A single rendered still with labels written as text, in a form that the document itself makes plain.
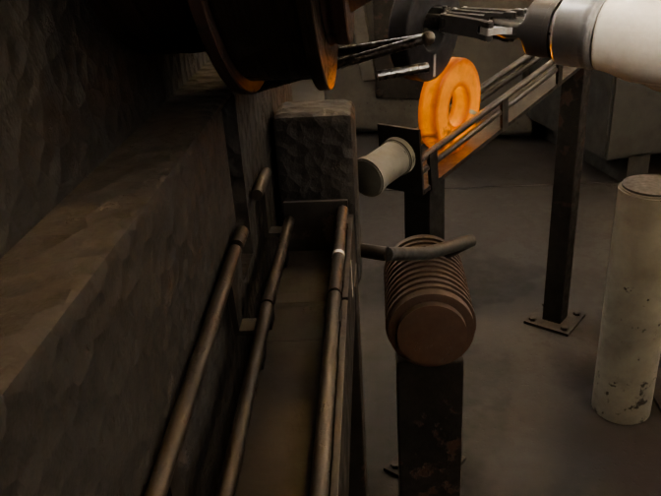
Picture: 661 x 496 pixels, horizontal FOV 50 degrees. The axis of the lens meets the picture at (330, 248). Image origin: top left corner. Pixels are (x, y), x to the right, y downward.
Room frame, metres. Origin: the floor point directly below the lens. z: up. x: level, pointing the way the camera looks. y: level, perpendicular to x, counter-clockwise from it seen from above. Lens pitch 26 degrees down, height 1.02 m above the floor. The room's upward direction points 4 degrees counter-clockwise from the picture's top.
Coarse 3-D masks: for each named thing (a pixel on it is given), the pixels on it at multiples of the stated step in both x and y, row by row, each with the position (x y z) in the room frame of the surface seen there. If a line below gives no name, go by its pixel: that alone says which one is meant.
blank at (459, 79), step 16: (448, 64) 1.12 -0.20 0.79; (464, 64) 1.15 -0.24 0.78; (448, 80) 1.11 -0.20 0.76; (464, 80) 1.15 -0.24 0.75; (432, 96) 1.09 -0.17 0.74; (448, 96) 1.11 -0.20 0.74; (464, 96) 1.17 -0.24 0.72; (432, 112) 1.08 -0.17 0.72; (448, 112) 1.11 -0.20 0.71; (464, 112) 1.16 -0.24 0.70; (432, 128) 1.08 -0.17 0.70; (448, 128) 1.11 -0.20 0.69; (432, 144) 1.10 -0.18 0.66; (448, 144) 1.11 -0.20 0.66; (464, 144) 1.15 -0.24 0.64
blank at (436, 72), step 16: (400, 0) 1.04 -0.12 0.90; (416, 0) 1.04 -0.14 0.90; (432, 0) 1.07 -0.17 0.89; (448, 0) 1.10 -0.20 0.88; (400, 16) 1.03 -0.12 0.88; (416, 16) 1.04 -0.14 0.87; (400, 32) 1.03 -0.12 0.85; (416, 32) 1.04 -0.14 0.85; (416, 48) 1.04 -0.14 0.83; (432, 48) 1.09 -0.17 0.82; (448, 48) 1.11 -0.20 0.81; (400, 64) 1.04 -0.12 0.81; (432, 64) 1.08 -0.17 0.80; (416, 80) 1.06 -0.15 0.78; (432, 80) 1.08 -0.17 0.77
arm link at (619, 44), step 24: (624, 0) 0.89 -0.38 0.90; (648, 0) 0.87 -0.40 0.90; (600, 24) 0.89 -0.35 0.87; (624, 24) 0.86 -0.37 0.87; (648, 24) 0.85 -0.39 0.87; (600, 48) 0.88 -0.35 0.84; (624, 48) 0.86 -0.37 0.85; (648, 48) 0.84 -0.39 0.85; (624, 72) 0.87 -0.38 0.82; (648, 72) 0.85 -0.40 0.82
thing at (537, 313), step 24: (576, 72) 1.56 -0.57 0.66; (576, 96) 1.56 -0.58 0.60; (576, 120) 1.56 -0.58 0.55; (576, 144) 1.56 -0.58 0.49; (576, 168) 1.56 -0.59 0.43; (432, 192) 1.06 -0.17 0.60; (576, 192) 1.58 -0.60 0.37; (408, 216) 1.08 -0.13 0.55; (432, 216) 1.06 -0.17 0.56; (552, 216) 1.58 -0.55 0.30; (576, 216) 1.59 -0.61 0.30; (552, 240) 1.58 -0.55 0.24; (552, 264) 1.58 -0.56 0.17; (552, 288) 1.57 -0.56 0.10; (552, 312) 1.57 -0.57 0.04; (576, 312) 1.59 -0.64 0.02
